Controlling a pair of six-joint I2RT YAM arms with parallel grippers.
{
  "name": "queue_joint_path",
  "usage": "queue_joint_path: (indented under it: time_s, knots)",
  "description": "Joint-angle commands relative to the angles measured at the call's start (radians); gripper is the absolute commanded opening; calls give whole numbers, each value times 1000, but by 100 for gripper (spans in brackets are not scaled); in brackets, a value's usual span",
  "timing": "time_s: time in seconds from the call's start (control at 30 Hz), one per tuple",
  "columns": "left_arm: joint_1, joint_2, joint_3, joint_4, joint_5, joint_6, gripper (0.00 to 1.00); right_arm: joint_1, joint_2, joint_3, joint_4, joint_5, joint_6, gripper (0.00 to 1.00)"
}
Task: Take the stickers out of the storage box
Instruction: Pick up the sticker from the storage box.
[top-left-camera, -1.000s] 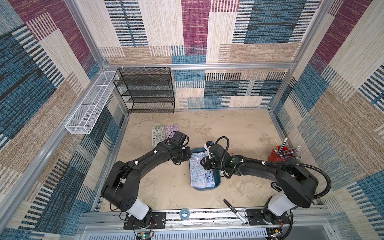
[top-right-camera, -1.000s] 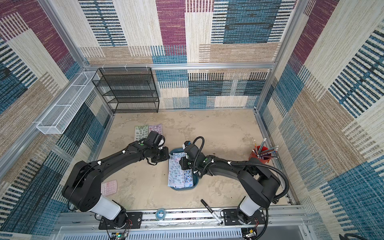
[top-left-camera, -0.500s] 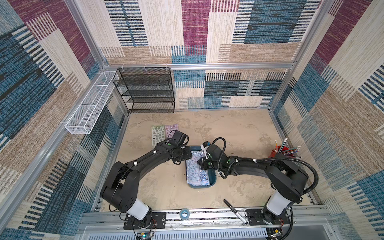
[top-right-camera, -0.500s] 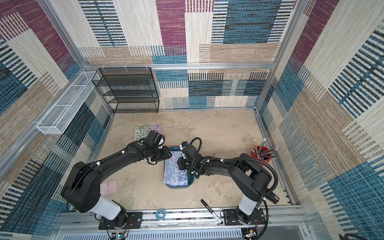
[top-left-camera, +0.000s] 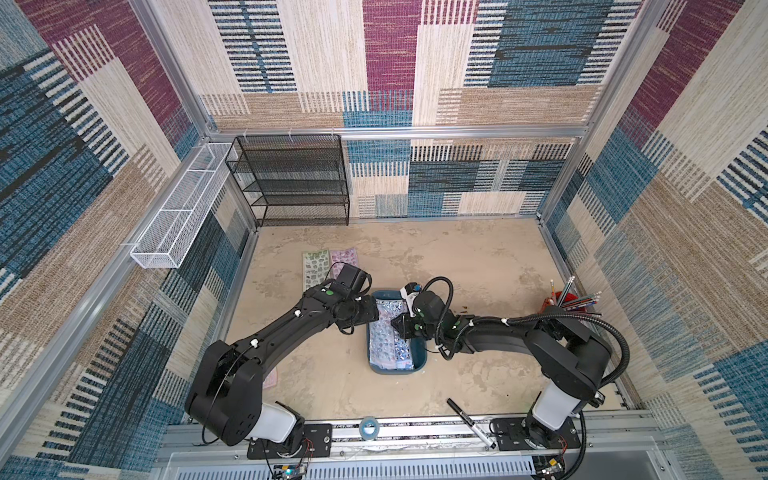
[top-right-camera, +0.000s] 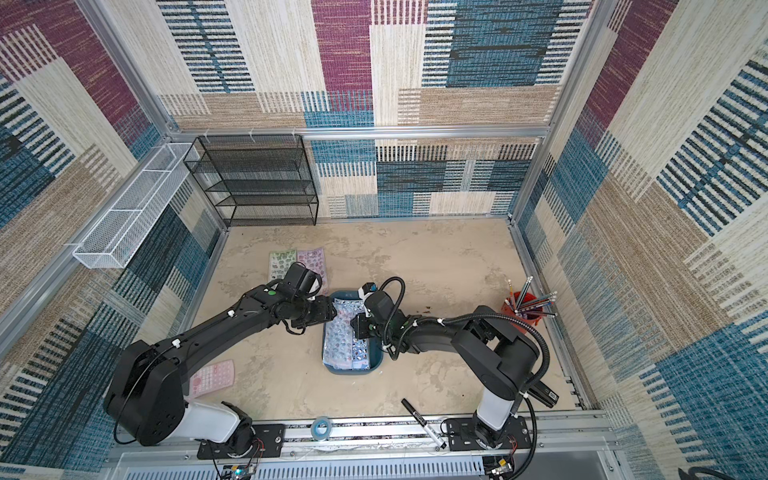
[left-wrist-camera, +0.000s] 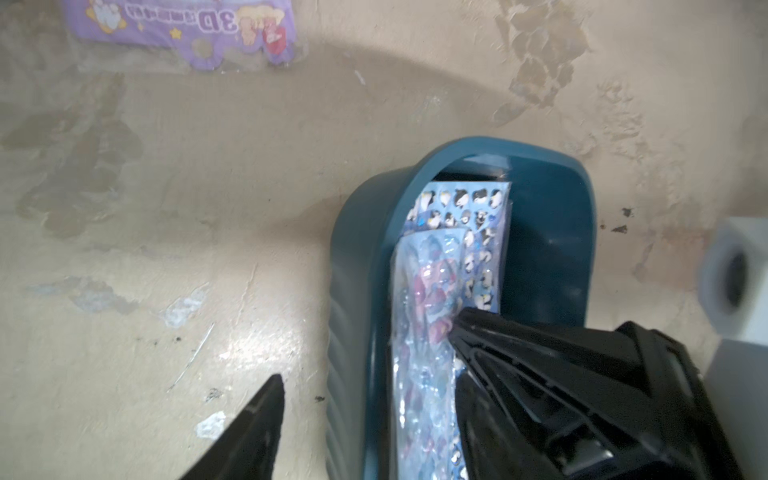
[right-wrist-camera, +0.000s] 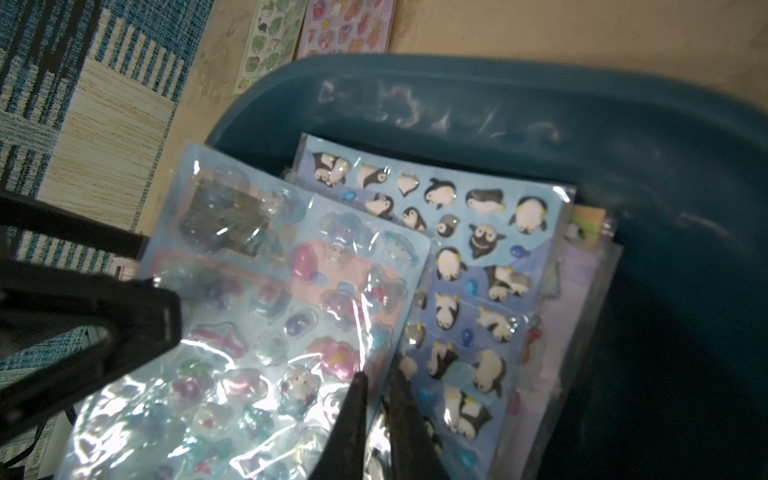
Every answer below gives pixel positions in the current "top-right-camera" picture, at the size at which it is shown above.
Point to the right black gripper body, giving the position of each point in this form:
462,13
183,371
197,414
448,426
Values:
361,324

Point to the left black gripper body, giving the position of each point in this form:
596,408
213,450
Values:
314,312

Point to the teal plastic storage box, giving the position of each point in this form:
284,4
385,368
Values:
375,349

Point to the pink purple sticker sheet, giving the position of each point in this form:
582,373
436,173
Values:
315,260

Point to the green sticker sheet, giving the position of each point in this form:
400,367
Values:
280,262

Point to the light blue sticker sheet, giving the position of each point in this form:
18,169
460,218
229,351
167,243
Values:
341,351

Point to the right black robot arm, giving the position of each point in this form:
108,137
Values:
508,356

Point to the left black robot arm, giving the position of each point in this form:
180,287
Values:
148,394

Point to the blue tape roll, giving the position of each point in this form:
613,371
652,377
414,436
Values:
321,429

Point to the pink calculator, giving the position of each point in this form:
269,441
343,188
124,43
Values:
212,378

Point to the black marker pen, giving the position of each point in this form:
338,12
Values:
430,431

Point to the red pencil cup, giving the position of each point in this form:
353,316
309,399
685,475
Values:
524,303

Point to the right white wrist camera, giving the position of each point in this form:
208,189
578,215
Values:
366,290

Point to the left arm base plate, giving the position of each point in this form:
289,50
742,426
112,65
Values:
267,441

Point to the black wire mesh shelf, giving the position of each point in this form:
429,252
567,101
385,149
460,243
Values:
255,180

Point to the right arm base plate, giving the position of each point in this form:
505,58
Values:
461,435

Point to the white cable duct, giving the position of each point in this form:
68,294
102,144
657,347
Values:
462,467

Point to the white wire mesh basket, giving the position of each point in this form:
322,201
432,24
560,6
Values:
114,240

